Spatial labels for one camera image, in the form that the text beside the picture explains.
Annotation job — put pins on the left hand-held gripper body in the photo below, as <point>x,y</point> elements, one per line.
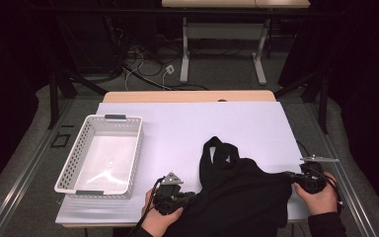
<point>169,197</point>

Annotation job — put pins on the black horizontal metal bar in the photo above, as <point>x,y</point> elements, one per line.
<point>112,11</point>

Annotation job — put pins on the black sleeveless shirt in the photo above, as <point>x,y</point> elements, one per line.
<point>237,197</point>

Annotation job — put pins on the metal floor rail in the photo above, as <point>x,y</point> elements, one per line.
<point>26,171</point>
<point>342,174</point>

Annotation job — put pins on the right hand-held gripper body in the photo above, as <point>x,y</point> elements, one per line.
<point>312,181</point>

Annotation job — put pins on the person's left hand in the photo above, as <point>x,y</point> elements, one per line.
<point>156,225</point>

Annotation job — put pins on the desk with white legs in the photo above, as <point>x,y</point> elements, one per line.
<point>184,49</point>

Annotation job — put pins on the black curtain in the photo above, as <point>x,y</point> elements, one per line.
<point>0,98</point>
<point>368,98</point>

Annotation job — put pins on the white perforated plastic basket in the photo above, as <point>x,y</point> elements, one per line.
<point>75,154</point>

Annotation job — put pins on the black metal stand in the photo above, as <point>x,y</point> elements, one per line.
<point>53,98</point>
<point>324,105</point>

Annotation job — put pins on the person's right hand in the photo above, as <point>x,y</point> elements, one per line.
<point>320,202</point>

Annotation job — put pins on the white power adapter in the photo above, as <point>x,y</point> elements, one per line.
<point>170,69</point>

